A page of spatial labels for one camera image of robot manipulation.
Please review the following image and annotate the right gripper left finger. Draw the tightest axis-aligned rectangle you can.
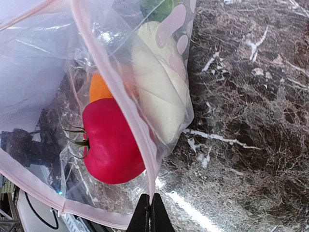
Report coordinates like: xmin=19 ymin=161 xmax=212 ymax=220
xmin=126 ymin=194 xmax=151 ymax=232

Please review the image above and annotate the white slotted cable duct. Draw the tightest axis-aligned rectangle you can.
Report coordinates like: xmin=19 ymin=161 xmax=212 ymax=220
xmin=61 ymin=213 xmax=93 ymax=232

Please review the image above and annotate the red toy tomato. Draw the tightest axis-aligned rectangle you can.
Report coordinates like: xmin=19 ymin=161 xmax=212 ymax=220
xmin=72 ymin=98 xmax=145 ymax=185

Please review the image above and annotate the white toy radish with leaves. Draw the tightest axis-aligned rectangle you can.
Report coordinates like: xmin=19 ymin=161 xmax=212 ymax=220
xmin=131 ymin=0 xmax=194 ymax=144

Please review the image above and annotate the orange toy fruit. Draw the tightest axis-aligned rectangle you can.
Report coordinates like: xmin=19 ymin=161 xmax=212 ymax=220
xmin=89 ymin=74 xmax=113 ymax=102

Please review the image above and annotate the clear zip top bag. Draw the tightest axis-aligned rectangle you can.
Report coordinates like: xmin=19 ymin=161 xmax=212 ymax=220
xmin=0 ymin=0 xmax=196 ymax=232

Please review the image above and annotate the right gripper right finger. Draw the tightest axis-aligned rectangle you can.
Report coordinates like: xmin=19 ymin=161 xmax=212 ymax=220
xmin=150 ymin=193 xmax=173 ymax=232

